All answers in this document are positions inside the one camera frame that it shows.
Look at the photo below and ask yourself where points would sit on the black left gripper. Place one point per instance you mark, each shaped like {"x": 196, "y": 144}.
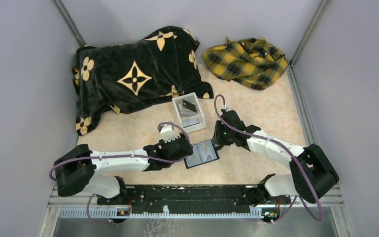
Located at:
{"x": 162, "y": 142}

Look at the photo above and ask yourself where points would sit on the yellow plaid cloth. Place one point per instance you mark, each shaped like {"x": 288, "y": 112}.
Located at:
{"x": 253, "y": 63}

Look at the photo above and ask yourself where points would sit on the dark card in tray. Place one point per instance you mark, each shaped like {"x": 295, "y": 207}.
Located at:
{"x": 188, "y": 108}

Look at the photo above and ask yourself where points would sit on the aluminium frame rail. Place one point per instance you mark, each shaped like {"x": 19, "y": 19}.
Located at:
{"x": 84, "y": 205}

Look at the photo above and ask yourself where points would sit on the black leather card holder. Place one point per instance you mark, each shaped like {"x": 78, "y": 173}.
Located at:
{"x": 196, "y": 147}

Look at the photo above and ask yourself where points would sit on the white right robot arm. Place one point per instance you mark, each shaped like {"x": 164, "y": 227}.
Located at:
{"x": 311, "y": 173}

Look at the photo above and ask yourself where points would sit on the white plastic card tray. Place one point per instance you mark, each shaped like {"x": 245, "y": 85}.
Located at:
{"x": 189, "y": 123}

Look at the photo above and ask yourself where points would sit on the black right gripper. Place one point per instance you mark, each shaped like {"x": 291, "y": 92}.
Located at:
{"x": 218, "y": 139}

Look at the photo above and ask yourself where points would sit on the black floral velvet blanket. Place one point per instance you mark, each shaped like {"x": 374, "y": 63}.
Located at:
{"x": 127, "y": 78}

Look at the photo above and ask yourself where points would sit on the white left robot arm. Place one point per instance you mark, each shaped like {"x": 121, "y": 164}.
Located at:
{"x": 84, "y": 170}

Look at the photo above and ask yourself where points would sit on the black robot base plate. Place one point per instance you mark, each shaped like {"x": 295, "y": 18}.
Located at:
{"x": 190, "y": 199}

